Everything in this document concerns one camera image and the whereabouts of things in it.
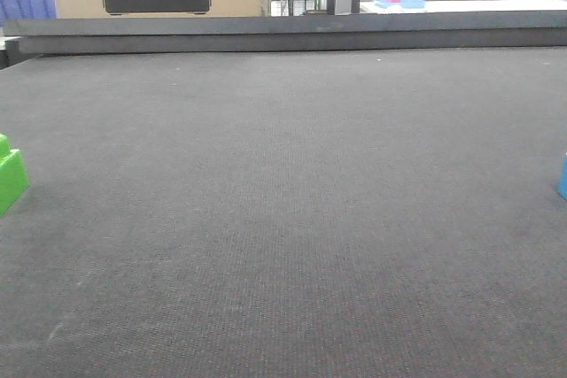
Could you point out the blue toy block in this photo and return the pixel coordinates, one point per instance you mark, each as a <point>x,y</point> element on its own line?
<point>562,183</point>

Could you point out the black conveyor belt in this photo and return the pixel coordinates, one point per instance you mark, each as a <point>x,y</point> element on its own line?
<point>350,196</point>

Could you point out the green toy block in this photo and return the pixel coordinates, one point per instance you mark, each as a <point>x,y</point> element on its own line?
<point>14,177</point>

